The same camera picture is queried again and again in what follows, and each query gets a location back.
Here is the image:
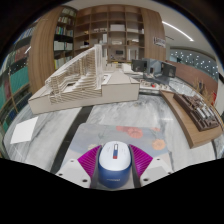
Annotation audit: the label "blue and white computer mouse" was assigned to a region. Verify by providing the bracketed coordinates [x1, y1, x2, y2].
[97, 140, 133, 190]

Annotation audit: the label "narrow dark bookshelf unit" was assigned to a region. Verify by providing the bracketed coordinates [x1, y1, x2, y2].
[53, 6, 77, 71]

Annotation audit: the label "group of small ceiling lights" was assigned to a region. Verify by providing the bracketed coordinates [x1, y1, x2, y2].
[169, 49, 221, 73]

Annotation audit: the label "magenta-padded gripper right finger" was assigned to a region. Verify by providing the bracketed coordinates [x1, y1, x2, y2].
[129, 143, 175, 188]

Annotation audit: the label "long ceiling light strip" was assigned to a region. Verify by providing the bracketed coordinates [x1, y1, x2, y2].
[161, 20, 195, 43]

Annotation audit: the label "brown wooden architectural model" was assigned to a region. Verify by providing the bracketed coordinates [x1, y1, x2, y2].
[159, 89, 224, 150]

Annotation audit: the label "open wooden shelf unit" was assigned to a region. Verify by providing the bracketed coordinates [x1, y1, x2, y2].
[73, 3, 146, 64]

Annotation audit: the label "wall sign plate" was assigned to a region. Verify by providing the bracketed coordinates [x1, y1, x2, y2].
[153, 36, 167, 48]

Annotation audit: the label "pale printed mouse pad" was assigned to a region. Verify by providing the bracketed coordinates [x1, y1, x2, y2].
[61, 123, 168, 169]

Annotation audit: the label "white paper sheet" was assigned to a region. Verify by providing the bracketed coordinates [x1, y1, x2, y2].
[9, 116, 39, 145]

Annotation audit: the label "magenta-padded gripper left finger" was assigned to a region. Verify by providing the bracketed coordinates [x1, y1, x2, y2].
[54, 144, 103, 189]

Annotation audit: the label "white architectural building model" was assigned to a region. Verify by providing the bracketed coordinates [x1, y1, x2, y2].
[28, 44, 141, 115]

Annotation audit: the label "dark grey box models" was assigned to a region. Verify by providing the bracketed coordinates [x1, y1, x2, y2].
[130, 58, 178, 84]

